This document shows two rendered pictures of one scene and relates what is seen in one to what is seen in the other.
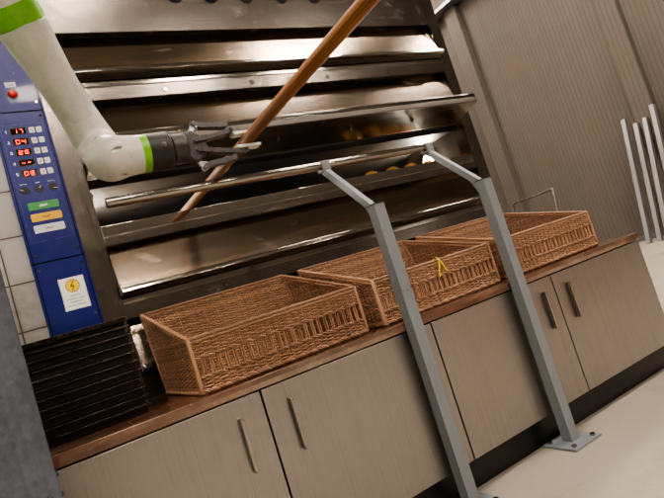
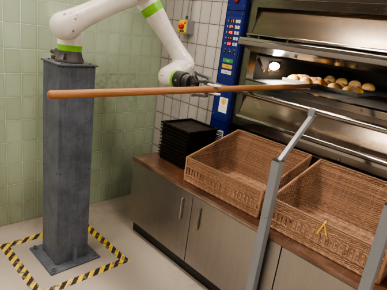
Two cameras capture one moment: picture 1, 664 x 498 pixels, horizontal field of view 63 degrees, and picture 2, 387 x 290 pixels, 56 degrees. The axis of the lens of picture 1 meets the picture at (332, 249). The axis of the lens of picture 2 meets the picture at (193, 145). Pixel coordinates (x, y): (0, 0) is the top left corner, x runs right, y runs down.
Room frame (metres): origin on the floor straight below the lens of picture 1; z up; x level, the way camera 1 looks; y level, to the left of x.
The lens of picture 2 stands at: (0.88, -1.53, 1.45)
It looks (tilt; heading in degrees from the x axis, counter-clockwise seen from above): 17 degrees down; 75
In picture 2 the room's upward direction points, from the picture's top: 8 degrees clockwise
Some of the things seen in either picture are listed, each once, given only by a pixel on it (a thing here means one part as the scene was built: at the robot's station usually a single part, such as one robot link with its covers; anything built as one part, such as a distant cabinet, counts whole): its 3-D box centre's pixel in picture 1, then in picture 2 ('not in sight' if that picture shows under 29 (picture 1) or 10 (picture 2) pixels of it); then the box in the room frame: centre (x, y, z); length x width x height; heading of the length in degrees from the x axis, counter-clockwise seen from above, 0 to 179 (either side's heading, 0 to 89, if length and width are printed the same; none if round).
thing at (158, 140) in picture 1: (159, 152); (182, 80); (1.30, 0.33, 1.19); 0.12 x 0.06 x 0.09; 30
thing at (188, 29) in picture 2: not in sight; (185, 26); (1.47, 1.23, 1.46); 0.10 x 0.07 x 0.10; 120
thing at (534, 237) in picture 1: (503, 240); not in sight; (2.35, -0.72, 0.72); 0.56 x 0.49 x 0.28; 120
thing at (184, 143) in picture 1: (189, 147); (192, 83); (1.33, 0.27, 1.19); 0.09 x 0.07 x 0.08; 120
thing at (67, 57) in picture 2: not in sight; (64, 54); (0.69, 0.60, 1.23); 0.26 x 0.15 x 0.06; 121
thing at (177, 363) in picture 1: (250, 322); (246, 167); (1.74, 0.32, 0.72); 0.56 x 0.49 x 0.28; 122
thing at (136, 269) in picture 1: (333, 219); (378, 143); (2.26, -0.05, 1.02); 1.79 x 0.11 x 0.19; 120
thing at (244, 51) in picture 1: (280, 48); not in sight; (2.26, -0.05, 1.80); 1.79 x 0.11 x 0.19; 120
